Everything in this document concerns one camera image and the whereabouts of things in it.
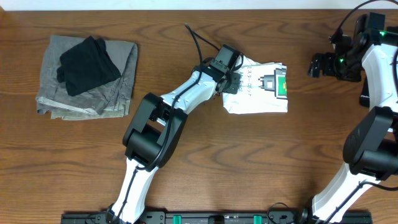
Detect white t-shirt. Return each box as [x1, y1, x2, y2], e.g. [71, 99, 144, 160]
[223, 56, 288, 114]

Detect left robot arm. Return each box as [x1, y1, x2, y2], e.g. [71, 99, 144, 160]
[106, 65, 240, 223]

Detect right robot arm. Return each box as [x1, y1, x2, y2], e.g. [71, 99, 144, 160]
[299, 12, 397, 223]

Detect black garment at right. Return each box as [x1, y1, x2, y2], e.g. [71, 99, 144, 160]
[359, 27, 397, 111]

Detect folded grey trousers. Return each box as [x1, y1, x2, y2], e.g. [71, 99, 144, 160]
[35, 35, 138, 121]

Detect folded black cloth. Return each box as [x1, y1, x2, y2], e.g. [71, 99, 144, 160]
[57, 36, 121, 96]

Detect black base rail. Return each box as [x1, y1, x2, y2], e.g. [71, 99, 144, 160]
[60, 208, 374, 224]

